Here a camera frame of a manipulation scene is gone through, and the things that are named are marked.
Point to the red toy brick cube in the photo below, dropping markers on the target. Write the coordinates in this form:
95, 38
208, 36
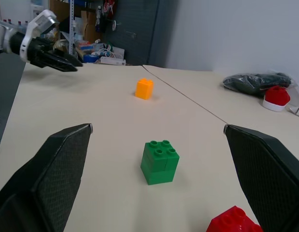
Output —
232, 221

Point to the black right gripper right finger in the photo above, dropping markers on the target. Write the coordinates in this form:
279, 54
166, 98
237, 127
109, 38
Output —
272, 178

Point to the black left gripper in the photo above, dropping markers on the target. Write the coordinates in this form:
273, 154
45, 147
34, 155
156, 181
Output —
37, 52

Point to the orange toy brick cube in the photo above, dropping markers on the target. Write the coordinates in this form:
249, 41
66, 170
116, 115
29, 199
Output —
144, 89

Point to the metal storage shelf rack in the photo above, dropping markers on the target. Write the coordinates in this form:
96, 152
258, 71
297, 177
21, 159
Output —
72, 26

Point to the black plastic bag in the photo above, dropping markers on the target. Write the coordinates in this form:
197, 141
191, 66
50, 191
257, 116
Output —
250, 83

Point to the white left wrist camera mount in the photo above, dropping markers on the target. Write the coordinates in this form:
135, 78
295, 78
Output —
41, 23

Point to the green toy brick cube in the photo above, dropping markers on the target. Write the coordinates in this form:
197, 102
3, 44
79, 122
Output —
159, 164

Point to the clear plastic packaging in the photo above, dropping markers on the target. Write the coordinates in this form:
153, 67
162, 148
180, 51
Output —
297, 110

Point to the red and white santa hat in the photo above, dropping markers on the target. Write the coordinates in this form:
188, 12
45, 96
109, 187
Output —
277, 97

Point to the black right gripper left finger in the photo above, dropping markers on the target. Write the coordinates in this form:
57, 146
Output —
43, 183

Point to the dark grey metal cabinet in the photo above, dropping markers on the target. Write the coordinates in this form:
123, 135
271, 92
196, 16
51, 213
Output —
144, 31

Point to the brown cardboard box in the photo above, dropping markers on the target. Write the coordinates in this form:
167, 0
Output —
90, 26

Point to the white flat box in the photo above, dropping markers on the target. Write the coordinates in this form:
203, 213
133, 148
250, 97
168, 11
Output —
113, 61

